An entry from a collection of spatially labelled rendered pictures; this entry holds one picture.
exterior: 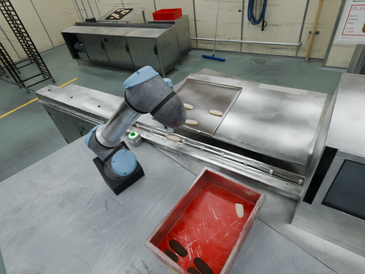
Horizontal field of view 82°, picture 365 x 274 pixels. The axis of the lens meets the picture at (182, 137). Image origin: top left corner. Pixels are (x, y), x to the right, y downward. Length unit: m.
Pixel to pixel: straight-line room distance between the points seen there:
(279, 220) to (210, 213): 0.31
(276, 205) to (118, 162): 0.77
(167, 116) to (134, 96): 0.13
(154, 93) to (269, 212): 0.77
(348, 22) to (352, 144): 0.97
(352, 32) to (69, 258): 1.87
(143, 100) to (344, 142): 0.63
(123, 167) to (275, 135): 0.88
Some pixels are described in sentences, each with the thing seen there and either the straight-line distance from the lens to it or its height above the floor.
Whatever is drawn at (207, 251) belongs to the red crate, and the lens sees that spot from 1.02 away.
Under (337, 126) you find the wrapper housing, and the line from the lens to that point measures 0.84.
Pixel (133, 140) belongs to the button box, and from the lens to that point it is 1.46.
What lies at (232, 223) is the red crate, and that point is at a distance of 1.07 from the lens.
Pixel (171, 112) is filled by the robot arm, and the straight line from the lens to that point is 0.70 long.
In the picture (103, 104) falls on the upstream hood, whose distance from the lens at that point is 1.92.
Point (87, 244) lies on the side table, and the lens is 1.19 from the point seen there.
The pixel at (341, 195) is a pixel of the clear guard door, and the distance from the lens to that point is 0.90.
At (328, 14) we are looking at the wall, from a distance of 4.62.
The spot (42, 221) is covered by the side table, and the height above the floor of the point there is 0.82.
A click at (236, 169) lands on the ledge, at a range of 1.20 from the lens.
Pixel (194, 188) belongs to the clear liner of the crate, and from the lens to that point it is 1.07.
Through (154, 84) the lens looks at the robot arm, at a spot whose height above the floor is 1.48.
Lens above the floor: 1.78
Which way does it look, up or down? 40 degrees down
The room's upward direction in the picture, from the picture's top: 9 degrees counter-clockwise
